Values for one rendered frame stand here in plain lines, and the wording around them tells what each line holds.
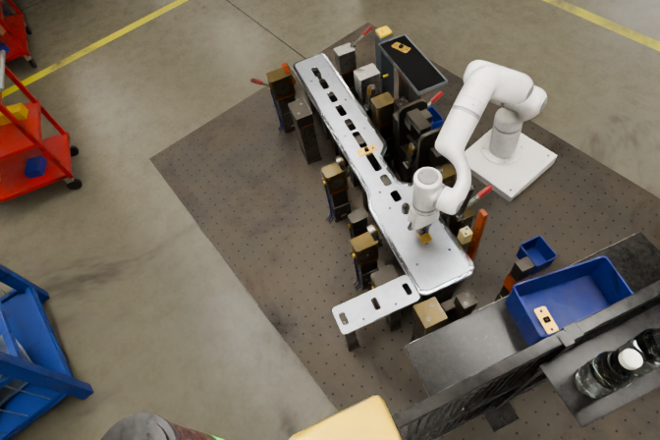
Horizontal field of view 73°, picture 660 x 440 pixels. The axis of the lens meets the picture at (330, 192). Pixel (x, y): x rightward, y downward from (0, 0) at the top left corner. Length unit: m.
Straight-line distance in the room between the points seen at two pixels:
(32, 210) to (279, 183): 2.18
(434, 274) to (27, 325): 2.37
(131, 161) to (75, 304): 1.14
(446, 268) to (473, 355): 0.30
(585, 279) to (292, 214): 1.23
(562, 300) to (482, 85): 0.72
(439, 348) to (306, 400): 1.19
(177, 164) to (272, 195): 0.59
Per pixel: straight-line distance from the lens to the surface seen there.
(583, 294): 1.65
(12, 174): 3.93
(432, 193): 1.35
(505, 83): 1.50
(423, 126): 1.73
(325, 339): 1.85
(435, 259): 1.63
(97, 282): 3.25
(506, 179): 2.18
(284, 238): 2.06
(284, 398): 2.56
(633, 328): 1.20
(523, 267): 1.44
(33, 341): 3.09
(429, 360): 1.48
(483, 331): 1.52
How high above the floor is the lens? 2.46
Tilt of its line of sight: 55 degrees down
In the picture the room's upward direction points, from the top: 12 degrees counter-clockwise
